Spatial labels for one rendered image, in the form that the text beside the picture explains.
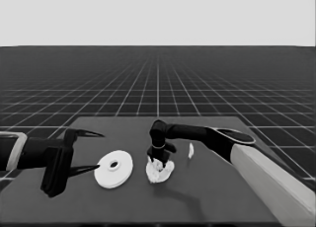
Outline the large thick white disc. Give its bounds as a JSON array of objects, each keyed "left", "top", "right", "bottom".
[{"left": 93, "top": 150, "right": 134, "bottom": 189}]

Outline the white round carrier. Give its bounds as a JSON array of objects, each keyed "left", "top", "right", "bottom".
[{"left": 145, "top": 156, "right": 176, "bottom": 185}]

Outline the small white T-shaped piece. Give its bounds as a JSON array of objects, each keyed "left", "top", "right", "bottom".
[{"left": 188, "top": 142, "right": 196, "bottom": 160}]

